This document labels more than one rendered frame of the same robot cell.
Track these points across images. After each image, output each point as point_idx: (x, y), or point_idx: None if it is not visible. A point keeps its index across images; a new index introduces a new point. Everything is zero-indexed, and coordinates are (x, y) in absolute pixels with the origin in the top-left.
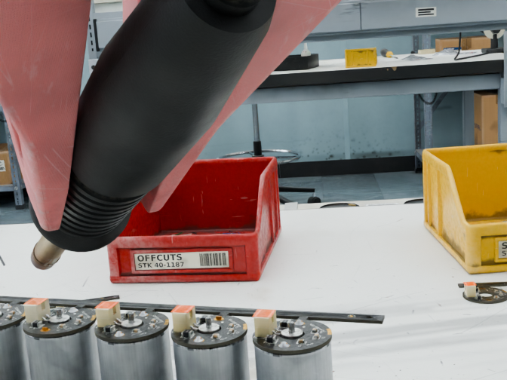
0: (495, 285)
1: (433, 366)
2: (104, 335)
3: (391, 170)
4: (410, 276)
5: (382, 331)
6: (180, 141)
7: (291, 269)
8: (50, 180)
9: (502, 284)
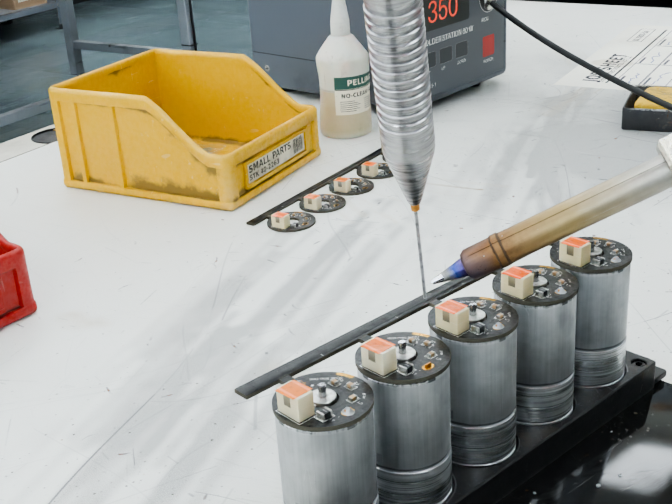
0: (278, 210)
1: (399, 290)
2: (492, 334)
3: None
4: (184, 235)
5: (292, 287)
6: None
7: (39, 283)
8: None
9: (282, 207)
